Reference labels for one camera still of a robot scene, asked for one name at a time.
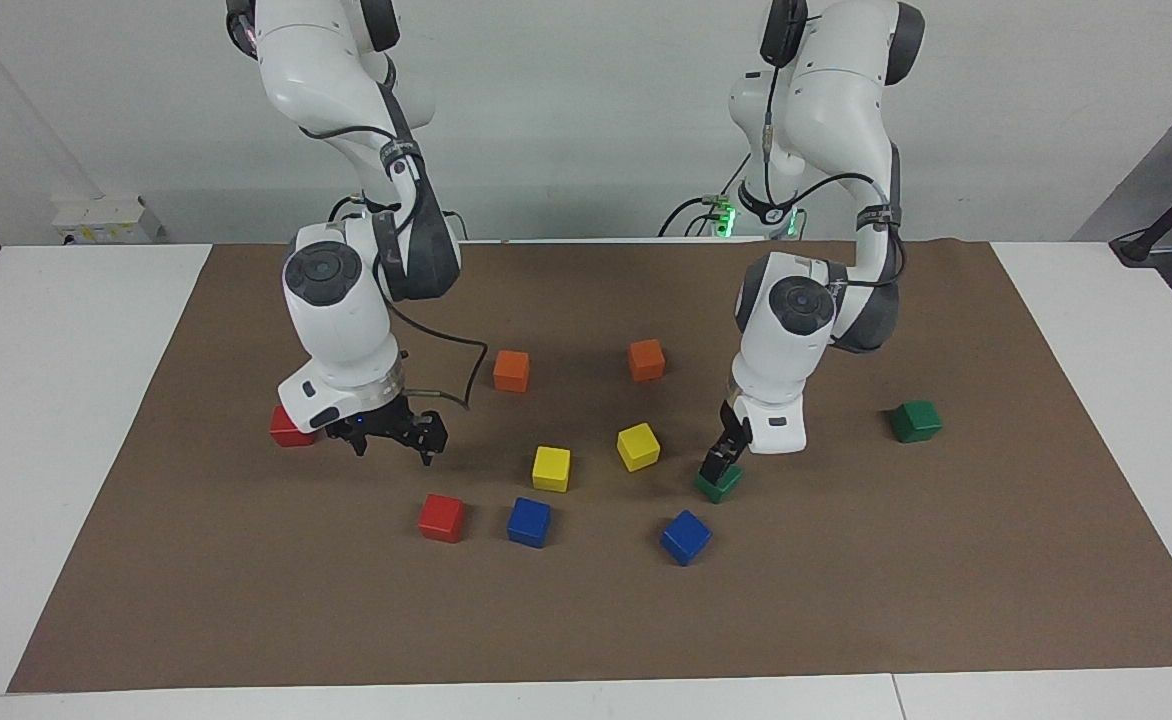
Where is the green wooden cube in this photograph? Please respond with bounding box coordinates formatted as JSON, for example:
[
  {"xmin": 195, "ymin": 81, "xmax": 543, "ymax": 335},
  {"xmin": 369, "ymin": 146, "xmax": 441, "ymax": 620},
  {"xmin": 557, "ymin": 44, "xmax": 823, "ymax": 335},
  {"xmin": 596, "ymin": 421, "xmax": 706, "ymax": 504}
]
[
  {"xmin": 694, "ymin": 465, "xmax": 744, "ymax": 505},
  {"xmin": 889, "ymin": 400, "xmax": 944, "ymax": 444}
]

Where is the red wooden cube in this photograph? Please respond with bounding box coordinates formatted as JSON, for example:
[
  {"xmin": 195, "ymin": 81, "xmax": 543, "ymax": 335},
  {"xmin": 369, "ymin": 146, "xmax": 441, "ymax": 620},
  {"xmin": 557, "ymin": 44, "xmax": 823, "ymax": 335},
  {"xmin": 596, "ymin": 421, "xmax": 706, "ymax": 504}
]
[
  {"xmin": 269, "ymin": 405, "xmax": 315, "ymax": 448},
  {"xmin": 418, "ymin": 493, "xmax": 467, "ymax": 544}
]

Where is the blue wooden cube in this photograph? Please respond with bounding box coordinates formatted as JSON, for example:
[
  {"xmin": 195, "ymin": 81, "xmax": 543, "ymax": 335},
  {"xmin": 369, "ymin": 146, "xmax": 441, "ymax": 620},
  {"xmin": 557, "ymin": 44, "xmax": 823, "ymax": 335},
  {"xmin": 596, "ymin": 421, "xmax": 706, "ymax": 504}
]
[
  {"xmin": 659, "ymin": 509, "xmax": 713, "ymax": 568},
  {"xmin": 506, "ymin": 496, "xmax": 553, "ymax": 549}
]

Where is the yellow wooden cube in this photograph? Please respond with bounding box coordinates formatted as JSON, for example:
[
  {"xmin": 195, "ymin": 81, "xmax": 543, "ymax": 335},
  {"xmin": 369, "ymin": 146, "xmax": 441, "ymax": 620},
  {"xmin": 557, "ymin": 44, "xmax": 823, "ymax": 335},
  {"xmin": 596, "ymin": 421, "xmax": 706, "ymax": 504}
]
[
  {"xmin": 616, "ymin": 422, "xmax": 662, "ymax": 473},
  {"xmin": 531, "ymin": 446, "xmax": 572, "ymax": 494}
]

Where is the orange wooden cube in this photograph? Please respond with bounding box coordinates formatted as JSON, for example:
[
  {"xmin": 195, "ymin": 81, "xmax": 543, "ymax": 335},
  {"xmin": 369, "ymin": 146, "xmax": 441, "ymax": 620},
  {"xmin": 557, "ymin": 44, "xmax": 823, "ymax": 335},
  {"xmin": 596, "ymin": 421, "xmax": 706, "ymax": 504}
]
[
  {"xmin": 627, "ymin": 338, "xmax": 667, "ymax": 383},
  {"xmin": 492, "ymin": 349, "xmax": 532, "ymax": 394}
]

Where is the brown table mat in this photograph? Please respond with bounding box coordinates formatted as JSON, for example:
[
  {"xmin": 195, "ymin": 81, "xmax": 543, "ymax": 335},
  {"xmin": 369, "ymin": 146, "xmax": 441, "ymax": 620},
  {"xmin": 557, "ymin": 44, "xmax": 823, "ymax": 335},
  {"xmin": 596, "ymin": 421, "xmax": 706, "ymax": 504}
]
[{"xmin": 6, "ymin": 238, "xmax": 1172, "ymax": 694}]

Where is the white box with yellow labels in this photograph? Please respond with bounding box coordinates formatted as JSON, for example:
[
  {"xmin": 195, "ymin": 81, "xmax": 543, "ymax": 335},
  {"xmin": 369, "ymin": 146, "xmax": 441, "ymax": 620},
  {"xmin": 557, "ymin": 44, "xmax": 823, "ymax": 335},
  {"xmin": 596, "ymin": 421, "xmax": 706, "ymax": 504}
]
[{"xmin": 51, "ymin": 195, "xmax": 162, "ymax": 244}]

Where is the black stand pole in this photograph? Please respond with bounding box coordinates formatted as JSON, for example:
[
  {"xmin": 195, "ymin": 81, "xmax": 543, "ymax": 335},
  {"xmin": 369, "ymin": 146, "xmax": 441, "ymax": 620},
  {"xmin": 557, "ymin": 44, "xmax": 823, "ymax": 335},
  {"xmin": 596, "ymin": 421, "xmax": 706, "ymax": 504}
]
[{"xmin": 1109, "ymin": 158, "xmax": 1172, "ymax": 267}]

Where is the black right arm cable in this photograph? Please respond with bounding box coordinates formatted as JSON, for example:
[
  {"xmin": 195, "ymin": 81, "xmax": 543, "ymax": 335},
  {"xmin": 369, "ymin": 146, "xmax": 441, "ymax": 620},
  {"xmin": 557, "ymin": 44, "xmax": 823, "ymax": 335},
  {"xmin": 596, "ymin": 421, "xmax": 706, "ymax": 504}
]
[{"xmin": 301, "ymin": 120, "xmax": 492, "ymax": 411}]

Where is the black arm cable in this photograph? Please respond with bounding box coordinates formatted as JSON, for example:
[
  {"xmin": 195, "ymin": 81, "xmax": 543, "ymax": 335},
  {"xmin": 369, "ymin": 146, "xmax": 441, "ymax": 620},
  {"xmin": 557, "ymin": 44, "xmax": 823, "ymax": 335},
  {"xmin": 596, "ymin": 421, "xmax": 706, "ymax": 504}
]
[
  {"xmin": 761, "ymin": 0, "xmax": 907, "ymax": 291},
  {"xmin": 301, "ymin": 120, "xmax": 492, "ymax": 411}
]

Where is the black base cable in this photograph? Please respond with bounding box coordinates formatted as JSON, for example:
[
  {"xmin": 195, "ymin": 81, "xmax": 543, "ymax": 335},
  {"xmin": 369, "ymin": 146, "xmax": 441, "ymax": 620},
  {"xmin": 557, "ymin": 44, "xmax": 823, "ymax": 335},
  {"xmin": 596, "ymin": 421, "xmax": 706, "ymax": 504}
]
[{"xmin": 657, "ymin": 194, "xmax": 725, "ymax": 240}]

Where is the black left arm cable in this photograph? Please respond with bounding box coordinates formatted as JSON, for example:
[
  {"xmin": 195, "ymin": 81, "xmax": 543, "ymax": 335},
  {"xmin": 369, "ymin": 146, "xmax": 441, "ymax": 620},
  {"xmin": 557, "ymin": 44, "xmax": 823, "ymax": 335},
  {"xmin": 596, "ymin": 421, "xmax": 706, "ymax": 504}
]
[{"xmin": 761, "ymin": 0, "xmax": 907, "ymax": 291}]

